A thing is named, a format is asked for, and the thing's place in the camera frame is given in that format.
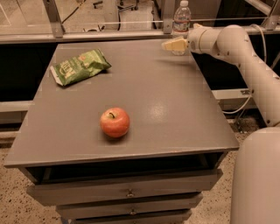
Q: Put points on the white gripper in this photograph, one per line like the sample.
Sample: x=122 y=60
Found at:
x=193 y=41

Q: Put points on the clear plastic water bottle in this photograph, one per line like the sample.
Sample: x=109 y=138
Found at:
x=181 y=20

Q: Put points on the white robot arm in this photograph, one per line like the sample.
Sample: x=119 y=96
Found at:
x=256 y=181

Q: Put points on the green chip bag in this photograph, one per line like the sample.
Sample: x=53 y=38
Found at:
x=79 y=68

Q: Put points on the red apple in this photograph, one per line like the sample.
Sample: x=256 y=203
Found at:
x=115 y=122

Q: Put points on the grey drawer cabinet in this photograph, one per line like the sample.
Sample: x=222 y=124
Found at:
x=136 y=144

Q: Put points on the bottom grey drawer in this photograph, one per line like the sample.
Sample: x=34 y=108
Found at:
x=166 y=217

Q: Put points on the grey drawer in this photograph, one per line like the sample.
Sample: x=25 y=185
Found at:
x=166 y=217
x=130 y=206
x=124 y=188

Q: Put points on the top grey drawer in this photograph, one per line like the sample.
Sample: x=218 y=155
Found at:
x=124 y=188

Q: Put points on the middle grey drawer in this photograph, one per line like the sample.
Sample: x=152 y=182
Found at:
x=130 y=206

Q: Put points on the metal railing frame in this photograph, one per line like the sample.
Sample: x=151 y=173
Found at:
x=42 y=21

